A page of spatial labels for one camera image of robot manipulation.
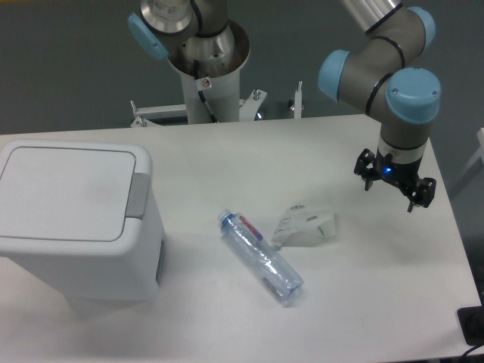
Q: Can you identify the black device at edge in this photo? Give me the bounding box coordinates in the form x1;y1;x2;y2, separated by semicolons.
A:
457;306;483;346

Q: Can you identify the clear plastic water bottle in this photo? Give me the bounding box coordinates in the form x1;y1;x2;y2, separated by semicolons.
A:
218;209;304;305

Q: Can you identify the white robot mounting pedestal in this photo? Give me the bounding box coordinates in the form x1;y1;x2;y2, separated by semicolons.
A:
129;71;306;128

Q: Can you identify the crumpled clear plastic bag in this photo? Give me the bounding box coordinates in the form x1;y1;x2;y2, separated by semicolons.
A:
271;203;336;249

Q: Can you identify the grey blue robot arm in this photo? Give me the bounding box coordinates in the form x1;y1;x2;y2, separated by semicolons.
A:
318;1;442;209

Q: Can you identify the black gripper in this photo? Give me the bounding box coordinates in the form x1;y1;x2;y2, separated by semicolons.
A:
354;145;436;213

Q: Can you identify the black cable on pedestal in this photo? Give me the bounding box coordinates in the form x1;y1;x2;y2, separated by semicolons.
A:
191;58;220;124

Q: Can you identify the white frame at right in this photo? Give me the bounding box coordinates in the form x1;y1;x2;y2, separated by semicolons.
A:
448;128;483;200

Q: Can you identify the white trash can lid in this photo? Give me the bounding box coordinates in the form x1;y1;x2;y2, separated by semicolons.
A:
1;145;135;242

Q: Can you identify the white plastic trash can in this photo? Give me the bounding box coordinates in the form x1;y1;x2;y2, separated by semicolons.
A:
1;139;166;301

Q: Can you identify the grey lid push button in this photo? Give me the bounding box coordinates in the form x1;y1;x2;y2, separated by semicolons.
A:
126;173;150;219

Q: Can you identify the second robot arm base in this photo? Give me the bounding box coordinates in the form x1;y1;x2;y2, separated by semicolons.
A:
127;1;250;79

